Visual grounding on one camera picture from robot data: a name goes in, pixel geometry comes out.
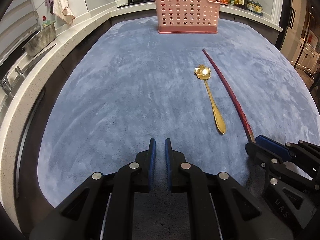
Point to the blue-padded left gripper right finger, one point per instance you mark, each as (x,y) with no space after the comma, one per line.
(219,207)

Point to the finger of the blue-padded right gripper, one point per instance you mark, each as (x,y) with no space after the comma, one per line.
(275,147)
(303,150)

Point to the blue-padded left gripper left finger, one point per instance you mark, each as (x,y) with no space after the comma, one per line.
(102,206)

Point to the dark red chopstick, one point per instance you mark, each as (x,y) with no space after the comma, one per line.
(241,114)

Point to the gold flower spoon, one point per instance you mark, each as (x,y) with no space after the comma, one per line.
(204,73)

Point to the white kitchen countertop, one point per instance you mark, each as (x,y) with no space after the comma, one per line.
(29,74)

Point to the steel kitchen sink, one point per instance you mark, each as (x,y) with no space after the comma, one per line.
(18,76)

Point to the blue-grey table cloth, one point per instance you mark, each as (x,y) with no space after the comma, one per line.
(136,84)

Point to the spice jar rack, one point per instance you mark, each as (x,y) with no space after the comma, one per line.
(255,7)

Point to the chrome faucet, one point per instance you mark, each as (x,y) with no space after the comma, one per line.
(5,84)

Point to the pink perforated utensil holder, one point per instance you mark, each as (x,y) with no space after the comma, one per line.
(187,16)

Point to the steel colander bowl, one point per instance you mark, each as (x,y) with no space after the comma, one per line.
(40,40)

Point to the green dish soap bottle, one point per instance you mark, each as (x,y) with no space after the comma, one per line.
(45,22)

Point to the white hanging towel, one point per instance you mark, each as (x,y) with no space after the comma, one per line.
(62,10)

